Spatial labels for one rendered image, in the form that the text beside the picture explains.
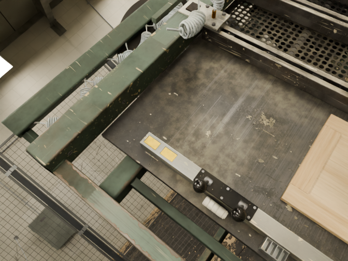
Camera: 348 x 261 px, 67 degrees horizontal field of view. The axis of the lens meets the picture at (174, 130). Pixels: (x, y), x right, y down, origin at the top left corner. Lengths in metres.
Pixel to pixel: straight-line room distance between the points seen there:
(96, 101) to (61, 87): 0.54
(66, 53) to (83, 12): 0.89
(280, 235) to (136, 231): 0.40
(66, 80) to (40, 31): 4.47
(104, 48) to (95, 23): 4.36
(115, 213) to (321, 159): 0.67
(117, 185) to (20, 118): 0.68
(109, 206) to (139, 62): 0.52
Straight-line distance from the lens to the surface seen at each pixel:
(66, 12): 6.01
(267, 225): 0.84
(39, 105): 1.44
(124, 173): 0.94
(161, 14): 0.93
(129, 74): 0.98
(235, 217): 0.70
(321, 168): 0.97
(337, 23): 1.33
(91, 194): 0.86
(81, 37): 5.81
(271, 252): 0.86
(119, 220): 0.82
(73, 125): 0.92
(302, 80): 1.09
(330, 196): 0.95
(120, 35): 1.60
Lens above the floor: 1.82
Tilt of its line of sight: 10 degrees down
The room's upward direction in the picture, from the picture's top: 45 degrees counter-clockwise
